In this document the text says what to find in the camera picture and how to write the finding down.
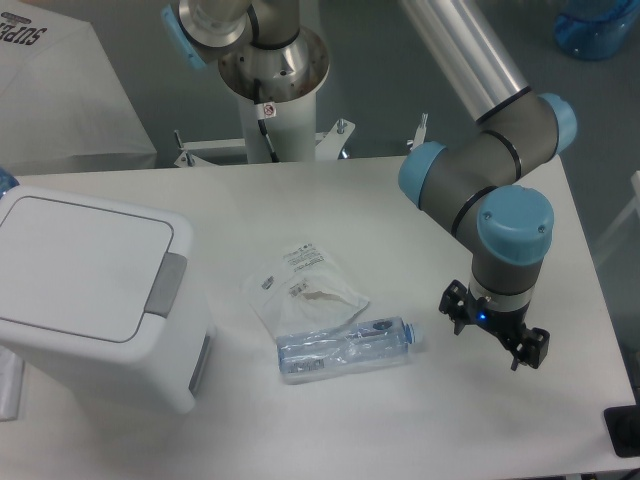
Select blue water jug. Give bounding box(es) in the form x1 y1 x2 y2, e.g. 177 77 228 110
552 0 639 61

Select black device at corner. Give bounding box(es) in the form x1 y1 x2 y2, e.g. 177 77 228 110
603 405 639 458

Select white crumpled plastic bag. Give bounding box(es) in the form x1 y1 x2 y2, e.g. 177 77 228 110
241 242 369 339

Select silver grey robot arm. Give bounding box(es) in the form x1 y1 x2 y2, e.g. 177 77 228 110
161 1 577 368

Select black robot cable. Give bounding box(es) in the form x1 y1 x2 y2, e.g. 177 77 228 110
253 79 280 164

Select white trash can lid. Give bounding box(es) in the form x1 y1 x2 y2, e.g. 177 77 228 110
1 195 173 343

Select white trash can body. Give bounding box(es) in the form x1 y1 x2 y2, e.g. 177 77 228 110
1 185 215 414

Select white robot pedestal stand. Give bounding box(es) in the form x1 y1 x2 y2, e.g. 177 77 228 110
172 24 357 169

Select clear plastic water bottle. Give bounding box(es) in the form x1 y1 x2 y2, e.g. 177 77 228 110
276 316 425 384

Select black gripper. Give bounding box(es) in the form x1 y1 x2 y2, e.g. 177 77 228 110
439 280 550 371

